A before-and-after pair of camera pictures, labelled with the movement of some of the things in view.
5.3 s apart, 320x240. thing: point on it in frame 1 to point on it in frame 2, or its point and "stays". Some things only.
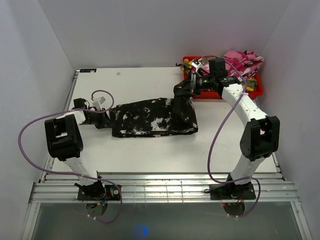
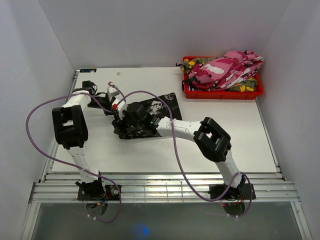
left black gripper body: (98, 119) to (104, 103)
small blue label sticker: (87, 70) stays
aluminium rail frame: (156, 188) stays
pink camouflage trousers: (246, 63) stays
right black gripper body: (198, 83) to (128, 123)
